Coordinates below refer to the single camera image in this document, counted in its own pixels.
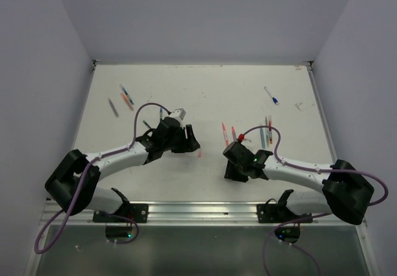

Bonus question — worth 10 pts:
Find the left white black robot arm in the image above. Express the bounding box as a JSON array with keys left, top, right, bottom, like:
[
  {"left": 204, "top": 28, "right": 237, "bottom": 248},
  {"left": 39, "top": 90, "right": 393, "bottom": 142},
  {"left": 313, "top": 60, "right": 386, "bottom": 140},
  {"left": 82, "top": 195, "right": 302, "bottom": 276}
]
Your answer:
[{"left": 45, "top": 117, "right": 200, "bottom": 222}]

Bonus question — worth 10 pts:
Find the teal pen right side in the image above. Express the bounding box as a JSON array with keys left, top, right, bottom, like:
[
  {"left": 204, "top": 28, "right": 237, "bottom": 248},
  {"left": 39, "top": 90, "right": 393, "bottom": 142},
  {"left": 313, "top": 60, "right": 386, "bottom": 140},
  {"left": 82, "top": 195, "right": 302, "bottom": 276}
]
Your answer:
[{"left": 259, "top": 128, "right": 266, "bottom": 149}]

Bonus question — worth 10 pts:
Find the purple pen top left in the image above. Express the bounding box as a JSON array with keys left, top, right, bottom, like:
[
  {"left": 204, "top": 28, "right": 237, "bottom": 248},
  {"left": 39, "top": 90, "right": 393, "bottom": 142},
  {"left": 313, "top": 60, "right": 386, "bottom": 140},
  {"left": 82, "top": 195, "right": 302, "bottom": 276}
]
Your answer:
[{"left": 108, "top": 98, "right": 119, "bottom": 118}]

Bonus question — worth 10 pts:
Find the blue pen top left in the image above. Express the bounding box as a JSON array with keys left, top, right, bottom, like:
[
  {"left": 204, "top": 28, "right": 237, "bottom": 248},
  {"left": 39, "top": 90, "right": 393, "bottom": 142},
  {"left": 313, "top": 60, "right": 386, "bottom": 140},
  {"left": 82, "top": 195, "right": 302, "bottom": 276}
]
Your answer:
[{"left": 120, "top": 84, "right": 134, "bottom": 105}]

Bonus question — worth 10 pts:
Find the orange pen top left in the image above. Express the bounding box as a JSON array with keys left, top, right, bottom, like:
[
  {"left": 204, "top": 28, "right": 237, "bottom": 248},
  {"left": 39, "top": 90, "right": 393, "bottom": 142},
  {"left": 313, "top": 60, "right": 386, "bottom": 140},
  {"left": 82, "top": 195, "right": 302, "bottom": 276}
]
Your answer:
[{"left": 121, "top": 93, "right": 134, "bottom": 111}]

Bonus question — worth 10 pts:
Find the blue capped white pen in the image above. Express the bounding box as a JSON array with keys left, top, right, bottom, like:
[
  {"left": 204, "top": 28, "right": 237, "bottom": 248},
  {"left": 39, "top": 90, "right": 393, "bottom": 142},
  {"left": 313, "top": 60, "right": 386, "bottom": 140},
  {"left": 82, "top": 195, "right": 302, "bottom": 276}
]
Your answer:
[{"left": 264, "top": 87, "right": 279, "bottom": 105}]

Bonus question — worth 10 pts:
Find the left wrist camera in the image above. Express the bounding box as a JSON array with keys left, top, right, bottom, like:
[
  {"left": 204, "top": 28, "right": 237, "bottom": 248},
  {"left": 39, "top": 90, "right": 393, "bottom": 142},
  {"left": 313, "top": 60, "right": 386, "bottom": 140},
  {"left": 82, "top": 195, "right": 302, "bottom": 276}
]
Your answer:
[{"left": 168, "top": 108, "right": 186, "bottom": 125}]

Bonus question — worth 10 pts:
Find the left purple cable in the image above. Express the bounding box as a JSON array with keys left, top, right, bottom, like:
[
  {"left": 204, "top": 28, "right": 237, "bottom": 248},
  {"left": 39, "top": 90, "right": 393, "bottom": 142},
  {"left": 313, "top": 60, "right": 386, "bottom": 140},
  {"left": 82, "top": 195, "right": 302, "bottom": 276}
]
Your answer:
[{"left": 33, "top": 102, "right": 171, "bottom": 254}]

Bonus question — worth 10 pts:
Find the purple cable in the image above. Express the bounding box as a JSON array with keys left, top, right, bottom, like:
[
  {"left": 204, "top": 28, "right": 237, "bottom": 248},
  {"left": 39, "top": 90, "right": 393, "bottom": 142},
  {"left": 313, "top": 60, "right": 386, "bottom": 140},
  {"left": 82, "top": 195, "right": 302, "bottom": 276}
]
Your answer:
[
  {"left": 241, "top": 125, "right": 389, "bottom": 276},
  {"left": 33, "top": 102, "right": 171, "bottom": 254}
]

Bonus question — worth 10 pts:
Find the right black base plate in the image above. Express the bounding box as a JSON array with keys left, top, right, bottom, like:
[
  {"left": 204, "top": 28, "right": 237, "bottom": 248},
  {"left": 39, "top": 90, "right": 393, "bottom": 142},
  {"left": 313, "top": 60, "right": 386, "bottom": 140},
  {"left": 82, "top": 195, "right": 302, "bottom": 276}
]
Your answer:
[{"left": 256, "top": 203, "right": 313, "bottom": 223}]

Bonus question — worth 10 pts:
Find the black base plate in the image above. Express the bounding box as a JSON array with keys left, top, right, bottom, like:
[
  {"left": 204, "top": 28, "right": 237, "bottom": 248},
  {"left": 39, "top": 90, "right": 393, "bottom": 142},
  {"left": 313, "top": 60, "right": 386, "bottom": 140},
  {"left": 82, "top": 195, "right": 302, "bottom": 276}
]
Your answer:
[
  {"left": 92, "top": 203, "right": 149, "bottom": 223},
  {"left": 256, "top": 203, "right": 313, "bottom": 223}
]

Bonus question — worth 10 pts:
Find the aluminium front rail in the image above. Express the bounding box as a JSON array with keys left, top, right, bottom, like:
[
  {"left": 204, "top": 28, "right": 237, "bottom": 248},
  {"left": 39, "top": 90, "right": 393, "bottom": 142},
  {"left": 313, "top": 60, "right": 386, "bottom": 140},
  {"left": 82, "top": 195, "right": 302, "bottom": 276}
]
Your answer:
[{"left": 39, "top": 202, "right": 349, "bottom": 226}]

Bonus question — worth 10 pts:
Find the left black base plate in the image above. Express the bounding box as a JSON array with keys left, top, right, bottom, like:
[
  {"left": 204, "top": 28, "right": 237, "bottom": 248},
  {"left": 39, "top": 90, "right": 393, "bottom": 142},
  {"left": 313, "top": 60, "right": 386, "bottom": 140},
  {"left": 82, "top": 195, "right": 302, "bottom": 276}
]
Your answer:
[{"left": 92, "top": 203, "right": 149, "bottom": 223}]

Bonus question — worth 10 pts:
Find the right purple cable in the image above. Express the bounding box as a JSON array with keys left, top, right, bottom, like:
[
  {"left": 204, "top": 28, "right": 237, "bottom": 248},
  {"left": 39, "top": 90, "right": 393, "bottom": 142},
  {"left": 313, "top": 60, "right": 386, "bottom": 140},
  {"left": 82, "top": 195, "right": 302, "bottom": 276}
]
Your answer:
[{"left": 241, "top": 125, "right": 389, "bottom": 276}]

